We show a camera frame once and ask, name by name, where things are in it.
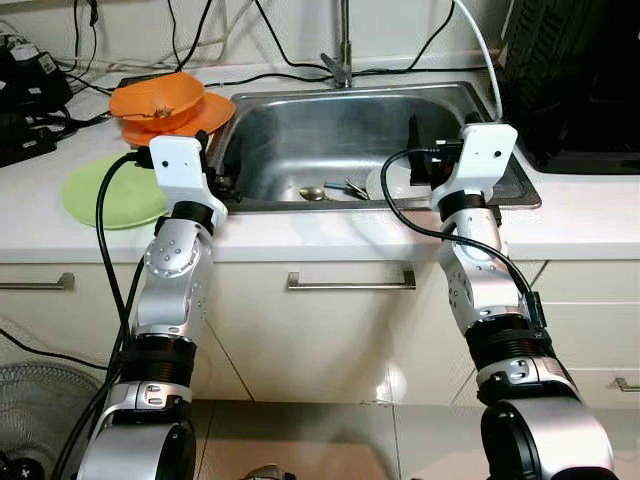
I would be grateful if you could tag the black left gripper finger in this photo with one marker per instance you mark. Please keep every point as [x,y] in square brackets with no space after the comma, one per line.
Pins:
[232,160]
[206,145]

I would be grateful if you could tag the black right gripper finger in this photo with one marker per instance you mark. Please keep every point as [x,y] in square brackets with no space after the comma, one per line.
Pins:
[414,135]
[471,121]

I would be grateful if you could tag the metal spoon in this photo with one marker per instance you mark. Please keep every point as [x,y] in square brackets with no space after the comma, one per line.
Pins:
[312,192]

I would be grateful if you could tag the light green plate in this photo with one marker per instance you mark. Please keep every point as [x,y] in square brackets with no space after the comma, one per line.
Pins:
[110,195]

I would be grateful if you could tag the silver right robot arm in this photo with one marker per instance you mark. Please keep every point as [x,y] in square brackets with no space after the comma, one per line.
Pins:
[480,280]

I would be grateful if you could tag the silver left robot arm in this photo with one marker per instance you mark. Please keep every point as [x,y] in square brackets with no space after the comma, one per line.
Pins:
[170,265]

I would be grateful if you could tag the chrome kitchen faucet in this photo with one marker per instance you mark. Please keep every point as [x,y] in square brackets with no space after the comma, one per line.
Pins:
[343,60]

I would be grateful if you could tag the white kitchen base cabinet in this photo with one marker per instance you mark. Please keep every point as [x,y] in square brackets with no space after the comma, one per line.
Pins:
[330,340]

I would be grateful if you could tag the orange bowl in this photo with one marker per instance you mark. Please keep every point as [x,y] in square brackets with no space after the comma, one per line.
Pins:
[150,95]

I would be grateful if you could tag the stainless steel sink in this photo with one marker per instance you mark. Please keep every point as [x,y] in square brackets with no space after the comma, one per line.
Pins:
[320,140]

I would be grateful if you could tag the black power strip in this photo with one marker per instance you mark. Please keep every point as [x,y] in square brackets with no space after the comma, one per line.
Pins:
[25,140]

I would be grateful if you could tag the black power adapter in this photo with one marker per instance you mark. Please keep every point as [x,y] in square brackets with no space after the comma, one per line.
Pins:
[30,80]

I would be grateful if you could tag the grey robot foot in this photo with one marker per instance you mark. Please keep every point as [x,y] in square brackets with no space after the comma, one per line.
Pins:
[268,472]

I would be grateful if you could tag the grey floor fan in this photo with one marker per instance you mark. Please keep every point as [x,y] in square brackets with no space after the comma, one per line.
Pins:
[40,415]

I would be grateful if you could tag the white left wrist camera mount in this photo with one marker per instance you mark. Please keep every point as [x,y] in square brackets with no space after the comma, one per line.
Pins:
[180,170]

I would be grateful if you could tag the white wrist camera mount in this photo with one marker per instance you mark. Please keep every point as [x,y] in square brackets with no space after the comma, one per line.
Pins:
[180,170]
[480,160]

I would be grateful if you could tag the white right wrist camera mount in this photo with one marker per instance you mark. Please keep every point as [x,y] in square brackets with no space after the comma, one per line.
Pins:
[480,160]

